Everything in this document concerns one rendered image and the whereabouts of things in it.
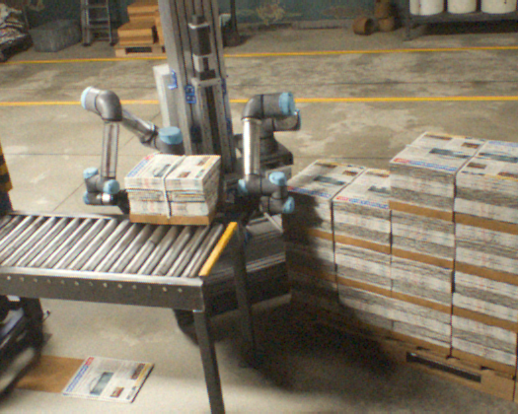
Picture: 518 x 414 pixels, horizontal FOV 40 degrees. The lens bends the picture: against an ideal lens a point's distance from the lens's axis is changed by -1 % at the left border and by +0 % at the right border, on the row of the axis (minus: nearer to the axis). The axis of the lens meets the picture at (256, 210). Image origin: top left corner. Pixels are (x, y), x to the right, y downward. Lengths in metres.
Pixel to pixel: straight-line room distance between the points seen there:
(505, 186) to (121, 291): 1.56
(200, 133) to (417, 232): 1.32
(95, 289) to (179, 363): 0.88
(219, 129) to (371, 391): 1.54
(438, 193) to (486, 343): 0.71
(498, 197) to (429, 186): 0.28
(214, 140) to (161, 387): 1.30
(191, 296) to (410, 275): 1.01
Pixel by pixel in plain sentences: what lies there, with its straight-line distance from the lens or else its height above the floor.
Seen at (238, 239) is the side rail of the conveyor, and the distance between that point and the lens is 3.20.
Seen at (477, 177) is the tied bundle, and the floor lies 1.05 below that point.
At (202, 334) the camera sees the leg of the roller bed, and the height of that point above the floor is 0.56.
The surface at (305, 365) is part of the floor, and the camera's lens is 3.57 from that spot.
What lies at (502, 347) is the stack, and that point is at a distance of 3.25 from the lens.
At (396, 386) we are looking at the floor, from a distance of 3.44.
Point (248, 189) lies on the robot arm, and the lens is 3.21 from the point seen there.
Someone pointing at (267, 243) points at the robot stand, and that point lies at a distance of 4.16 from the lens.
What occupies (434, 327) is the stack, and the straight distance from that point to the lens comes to 3.34.
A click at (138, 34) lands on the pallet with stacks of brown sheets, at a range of 9.55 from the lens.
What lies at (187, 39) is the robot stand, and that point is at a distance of 3.70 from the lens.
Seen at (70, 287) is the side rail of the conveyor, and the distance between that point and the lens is 3.04.
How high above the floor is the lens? 2.28
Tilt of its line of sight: 27 degrees down
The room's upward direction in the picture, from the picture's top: 7 degrees counter-clockwise
